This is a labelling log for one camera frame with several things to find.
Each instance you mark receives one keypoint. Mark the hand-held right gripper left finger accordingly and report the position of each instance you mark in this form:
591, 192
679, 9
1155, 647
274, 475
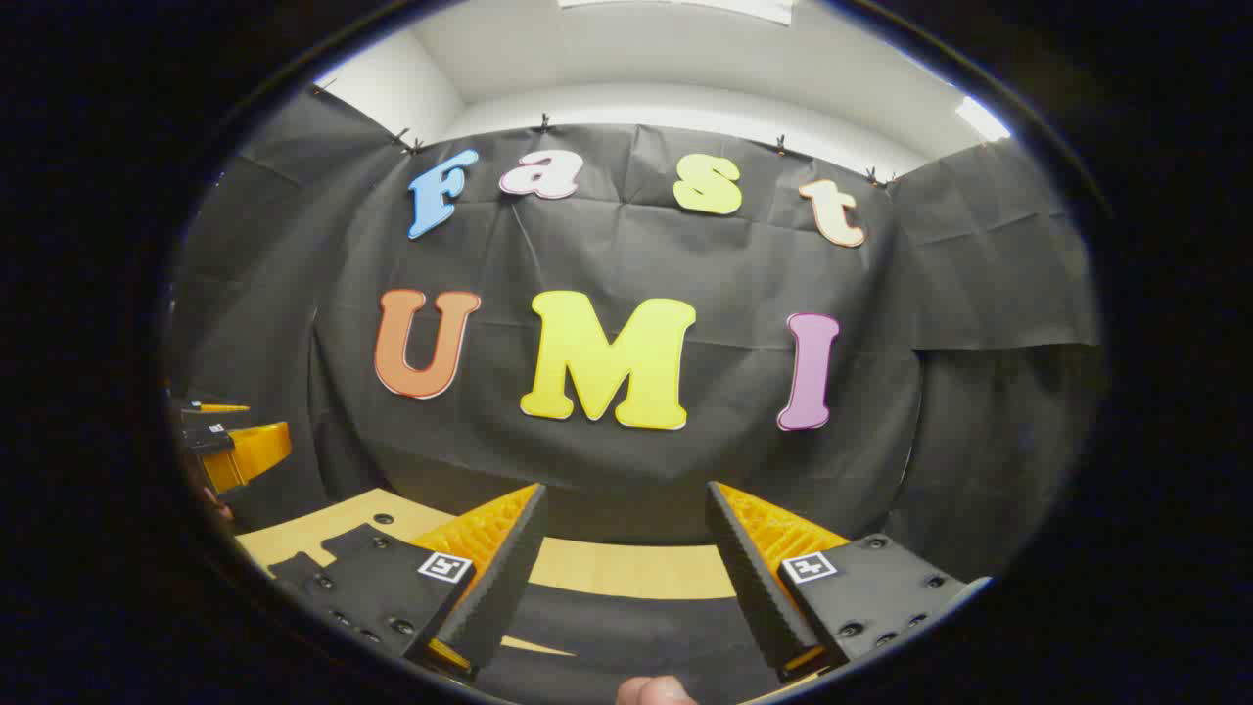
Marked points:
504, 587

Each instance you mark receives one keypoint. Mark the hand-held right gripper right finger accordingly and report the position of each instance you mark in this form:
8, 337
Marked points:
754, 587

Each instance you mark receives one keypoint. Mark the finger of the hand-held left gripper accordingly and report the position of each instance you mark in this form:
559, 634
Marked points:
208, 438
194, 410

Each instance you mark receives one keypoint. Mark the dark grey jeans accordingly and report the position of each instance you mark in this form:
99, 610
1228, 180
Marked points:
646, 632

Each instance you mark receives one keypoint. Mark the black backdrop cloth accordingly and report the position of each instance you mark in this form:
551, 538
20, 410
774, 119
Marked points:
626, 255

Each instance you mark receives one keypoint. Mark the white ceiling light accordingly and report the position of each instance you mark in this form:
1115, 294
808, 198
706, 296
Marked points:
982, 119

